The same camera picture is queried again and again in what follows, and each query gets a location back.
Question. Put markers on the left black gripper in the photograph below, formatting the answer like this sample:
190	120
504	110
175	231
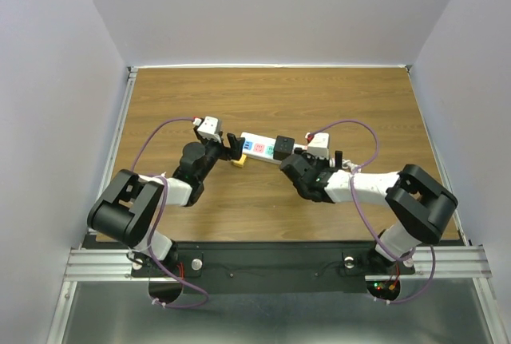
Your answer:
226	153

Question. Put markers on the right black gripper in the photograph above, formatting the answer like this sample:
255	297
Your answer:
338	158

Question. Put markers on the yellow plug adapter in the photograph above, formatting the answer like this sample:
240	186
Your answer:
240	162

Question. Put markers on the white power strip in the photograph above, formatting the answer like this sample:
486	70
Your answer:
262	147

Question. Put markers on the black cube socket adapter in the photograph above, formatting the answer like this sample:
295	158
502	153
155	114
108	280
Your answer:
283	147

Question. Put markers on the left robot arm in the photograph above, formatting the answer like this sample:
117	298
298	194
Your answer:
124	211

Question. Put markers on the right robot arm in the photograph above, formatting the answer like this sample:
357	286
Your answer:
423	207

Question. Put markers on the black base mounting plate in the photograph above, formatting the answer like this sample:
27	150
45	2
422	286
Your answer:
283	267

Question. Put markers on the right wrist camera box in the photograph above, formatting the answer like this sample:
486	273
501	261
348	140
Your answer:
318	144

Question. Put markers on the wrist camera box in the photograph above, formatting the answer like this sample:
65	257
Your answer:
208	128
318	144

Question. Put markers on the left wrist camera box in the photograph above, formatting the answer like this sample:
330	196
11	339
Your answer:
208	128

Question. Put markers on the aluminium frame rail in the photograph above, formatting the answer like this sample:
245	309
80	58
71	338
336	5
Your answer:
68	288

